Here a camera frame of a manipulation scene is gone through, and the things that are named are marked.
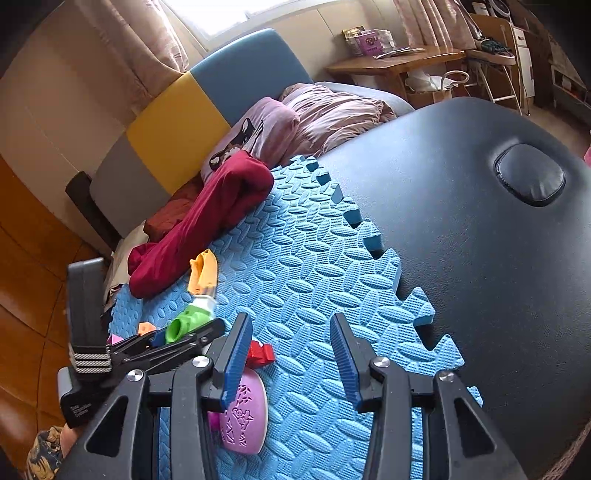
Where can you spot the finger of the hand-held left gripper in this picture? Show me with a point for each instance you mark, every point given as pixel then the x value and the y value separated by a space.
pixel 184 344
pixel 157 337

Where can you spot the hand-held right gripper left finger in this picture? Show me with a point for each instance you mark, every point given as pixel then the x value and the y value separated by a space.
pixel 233 364

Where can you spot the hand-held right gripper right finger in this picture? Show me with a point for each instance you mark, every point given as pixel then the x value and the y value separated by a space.
pixel 346 364

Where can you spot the orange cube block toy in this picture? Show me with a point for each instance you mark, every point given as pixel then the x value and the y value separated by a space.
pixel 145 327

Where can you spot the green round toy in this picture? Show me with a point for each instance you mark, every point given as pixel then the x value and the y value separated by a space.
pixel 182 325

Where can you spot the red toy block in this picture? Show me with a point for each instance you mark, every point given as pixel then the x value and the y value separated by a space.
pixel 263 355

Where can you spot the purple oval patterned toy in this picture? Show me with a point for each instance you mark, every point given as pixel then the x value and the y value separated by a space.
pixel 244 420

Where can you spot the orange plastic toy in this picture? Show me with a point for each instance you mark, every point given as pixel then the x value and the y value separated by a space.
pixel 203 272

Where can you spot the person's left forearm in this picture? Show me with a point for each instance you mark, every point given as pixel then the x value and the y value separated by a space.
pixel 44 452

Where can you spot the wooden wardrobe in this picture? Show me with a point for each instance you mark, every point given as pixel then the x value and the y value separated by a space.
pixel 27 300

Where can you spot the beige tote bag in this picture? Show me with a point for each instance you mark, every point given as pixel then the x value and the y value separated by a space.
pixel 127 249

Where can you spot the blue foam mat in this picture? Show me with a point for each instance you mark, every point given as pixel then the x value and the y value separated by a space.
pixel 300 277

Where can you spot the maroon cloth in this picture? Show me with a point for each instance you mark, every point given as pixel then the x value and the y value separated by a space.
pixel 171 212

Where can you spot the crimson cloth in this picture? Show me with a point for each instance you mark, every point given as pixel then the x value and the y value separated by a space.
pixel 207 207

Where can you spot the grey yellow blue headboard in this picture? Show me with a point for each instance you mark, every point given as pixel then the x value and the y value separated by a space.
pixel 184 115

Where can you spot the purple cat pillow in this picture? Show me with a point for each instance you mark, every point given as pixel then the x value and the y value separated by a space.
pixel 268 124

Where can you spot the pink blanket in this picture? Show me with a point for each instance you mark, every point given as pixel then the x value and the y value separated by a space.
pixel 337 110

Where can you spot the black oval cushion plug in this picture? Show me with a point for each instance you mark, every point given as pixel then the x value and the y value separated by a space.
pixel 531 175

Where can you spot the pink curtain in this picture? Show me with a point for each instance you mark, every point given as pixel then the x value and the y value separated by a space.
pixel 152 41
pixel 429 23

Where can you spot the white bag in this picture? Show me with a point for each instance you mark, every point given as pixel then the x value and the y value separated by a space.
pixel 425 85

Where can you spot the wooden desk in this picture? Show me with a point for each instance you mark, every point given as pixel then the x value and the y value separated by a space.
pixel 392 64

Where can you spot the flat booklet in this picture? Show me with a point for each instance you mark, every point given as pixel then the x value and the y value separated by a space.
pixel 399 52

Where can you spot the purple box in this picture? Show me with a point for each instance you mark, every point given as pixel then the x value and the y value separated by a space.
pixel 369 46

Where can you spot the pink cloth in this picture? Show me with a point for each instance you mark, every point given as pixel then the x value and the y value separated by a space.
pixel 587 154

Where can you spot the clear plastic container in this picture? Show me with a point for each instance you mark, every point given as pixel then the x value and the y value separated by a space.
pixel 387 40

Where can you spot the bright window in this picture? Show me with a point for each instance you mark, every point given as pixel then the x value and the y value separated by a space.
pixel 240 14

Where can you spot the white folding chair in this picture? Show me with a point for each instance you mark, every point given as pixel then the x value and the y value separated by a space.
pixel 496 55

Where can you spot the white cabinet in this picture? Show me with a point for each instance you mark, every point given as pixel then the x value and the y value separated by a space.
pixel 526 55

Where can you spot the white low shelf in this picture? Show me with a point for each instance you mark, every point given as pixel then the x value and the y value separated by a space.
pixel 570 81

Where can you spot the white round fan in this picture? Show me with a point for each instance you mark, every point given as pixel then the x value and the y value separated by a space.
pixel 497 5

